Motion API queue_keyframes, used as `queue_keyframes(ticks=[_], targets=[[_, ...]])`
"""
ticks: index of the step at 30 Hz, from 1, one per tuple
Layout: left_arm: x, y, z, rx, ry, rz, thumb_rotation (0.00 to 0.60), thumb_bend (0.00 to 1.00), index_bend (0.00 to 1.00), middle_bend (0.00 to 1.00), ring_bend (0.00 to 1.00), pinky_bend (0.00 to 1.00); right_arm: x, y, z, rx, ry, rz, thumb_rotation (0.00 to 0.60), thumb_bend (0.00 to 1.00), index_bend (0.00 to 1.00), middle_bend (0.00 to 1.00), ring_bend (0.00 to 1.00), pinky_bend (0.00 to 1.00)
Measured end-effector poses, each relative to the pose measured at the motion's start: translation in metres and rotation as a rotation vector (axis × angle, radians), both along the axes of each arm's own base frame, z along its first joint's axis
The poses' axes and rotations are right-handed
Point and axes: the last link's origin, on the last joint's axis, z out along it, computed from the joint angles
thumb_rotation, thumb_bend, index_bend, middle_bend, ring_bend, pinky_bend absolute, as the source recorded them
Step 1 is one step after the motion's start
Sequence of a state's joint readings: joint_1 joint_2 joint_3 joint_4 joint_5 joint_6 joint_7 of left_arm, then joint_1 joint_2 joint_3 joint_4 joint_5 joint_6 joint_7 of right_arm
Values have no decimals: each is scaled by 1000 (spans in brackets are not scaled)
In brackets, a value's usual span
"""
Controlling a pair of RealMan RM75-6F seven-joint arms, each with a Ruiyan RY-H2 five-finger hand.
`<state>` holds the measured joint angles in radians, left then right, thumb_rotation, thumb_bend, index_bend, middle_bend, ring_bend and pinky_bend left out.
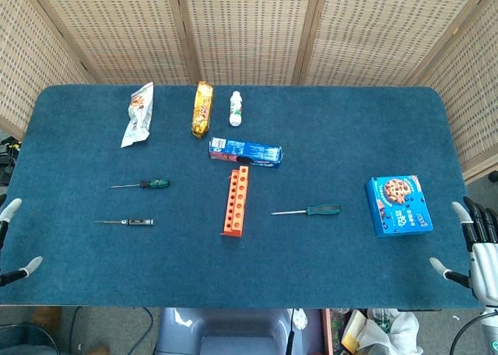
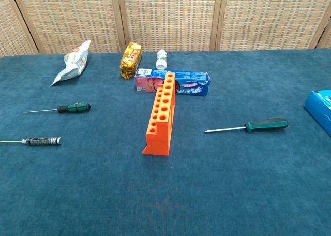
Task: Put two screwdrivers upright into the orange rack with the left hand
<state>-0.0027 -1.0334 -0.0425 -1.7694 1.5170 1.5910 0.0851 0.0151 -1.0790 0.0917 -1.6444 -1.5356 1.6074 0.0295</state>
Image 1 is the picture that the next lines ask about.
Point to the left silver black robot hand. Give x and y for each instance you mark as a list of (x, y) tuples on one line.
[(11, 207)]

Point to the white perforated disc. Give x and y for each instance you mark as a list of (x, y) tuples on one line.
[(300, 320)]

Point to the long blue biscuit box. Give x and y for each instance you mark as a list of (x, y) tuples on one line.
[(249, 150)]

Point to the blue cookie box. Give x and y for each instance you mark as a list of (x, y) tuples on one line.
[(397, 207)]

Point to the reddish wooden crate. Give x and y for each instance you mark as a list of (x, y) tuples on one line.
[(327, 331)]

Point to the black silver precision screwdriver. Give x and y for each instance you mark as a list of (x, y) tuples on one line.
[(136, 222)]

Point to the blue carpet table mat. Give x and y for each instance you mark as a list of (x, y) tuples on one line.
[(311, 261)]

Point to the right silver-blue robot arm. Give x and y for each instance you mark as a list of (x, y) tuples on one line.
[(492, 331)]

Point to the yellow package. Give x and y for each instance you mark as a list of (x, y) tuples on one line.
[(350, 341)]

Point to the white snack bag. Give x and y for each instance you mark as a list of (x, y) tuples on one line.
[(138, 113)]

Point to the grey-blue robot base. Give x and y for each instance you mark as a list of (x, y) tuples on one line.
[(225, 327)]

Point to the golden snack package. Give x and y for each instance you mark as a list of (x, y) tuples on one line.
[(202, 110)]

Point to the white plastic bag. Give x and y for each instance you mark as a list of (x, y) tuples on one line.
[(400, 327)]

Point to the black equipment with yellow part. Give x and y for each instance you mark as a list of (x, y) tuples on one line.
[(5, 164)]

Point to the woven wooden folding screen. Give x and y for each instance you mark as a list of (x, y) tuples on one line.
[(249, 32)]

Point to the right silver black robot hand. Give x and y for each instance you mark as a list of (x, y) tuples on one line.
[(484, 265)]

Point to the small green black screwdriver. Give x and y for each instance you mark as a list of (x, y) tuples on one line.
[(155, 183)]

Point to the orange tool holder rack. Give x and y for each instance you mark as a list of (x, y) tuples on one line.
[(237, 199)]

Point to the small white bottle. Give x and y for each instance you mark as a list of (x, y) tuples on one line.
[(236, 110)]

